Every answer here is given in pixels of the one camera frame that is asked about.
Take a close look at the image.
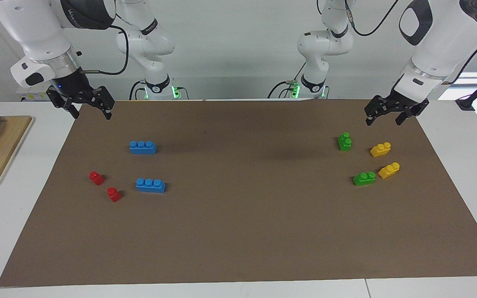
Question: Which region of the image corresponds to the green two-stud block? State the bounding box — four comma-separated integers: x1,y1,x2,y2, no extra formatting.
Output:
353,171,376,186
337,132,352,151

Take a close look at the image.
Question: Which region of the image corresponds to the black base cable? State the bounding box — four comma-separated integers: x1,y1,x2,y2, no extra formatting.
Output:
267,62,306,100
129,81,148,101

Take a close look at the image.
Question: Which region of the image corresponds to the white wall socket box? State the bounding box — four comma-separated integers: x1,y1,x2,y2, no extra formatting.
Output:
17,85,57,102

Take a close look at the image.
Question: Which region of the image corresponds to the blue three-stud block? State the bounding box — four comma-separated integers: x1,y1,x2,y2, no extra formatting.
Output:
136,178,166,193
130,141,157,155

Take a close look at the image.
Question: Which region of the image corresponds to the brown table mat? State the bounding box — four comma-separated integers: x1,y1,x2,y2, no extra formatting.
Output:
0,99,477,287

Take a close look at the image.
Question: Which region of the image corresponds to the black left base cable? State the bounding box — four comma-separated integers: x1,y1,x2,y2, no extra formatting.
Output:
267,62,306,100

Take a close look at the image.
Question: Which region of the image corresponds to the black right base cable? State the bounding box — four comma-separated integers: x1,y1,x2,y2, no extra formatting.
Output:
129,81,148,101

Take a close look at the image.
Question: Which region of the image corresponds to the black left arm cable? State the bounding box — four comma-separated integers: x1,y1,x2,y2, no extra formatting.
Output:
344,0,477,85

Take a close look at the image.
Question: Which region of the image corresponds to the wooden cutting board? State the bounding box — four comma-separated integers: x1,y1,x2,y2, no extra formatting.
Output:
0,115,35,192

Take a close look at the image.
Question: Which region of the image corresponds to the yellow two-stud block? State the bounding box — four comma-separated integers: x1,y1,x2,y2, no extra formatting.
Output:
378,162,400,179
370,142,391,158

